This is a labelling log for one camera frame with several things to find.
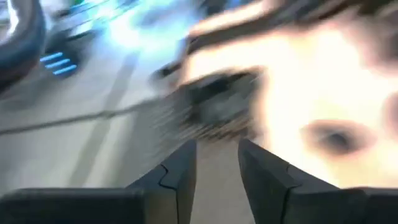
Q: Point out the black box with lit slots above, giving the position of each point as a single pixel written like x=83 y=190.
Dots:
x=59 y=63

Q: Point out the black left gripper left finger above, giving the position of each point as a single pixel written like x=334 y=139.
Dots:
x=174 y=193

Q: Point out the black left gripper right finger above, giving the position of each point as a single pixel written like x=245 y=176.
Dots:
x=267 y=193

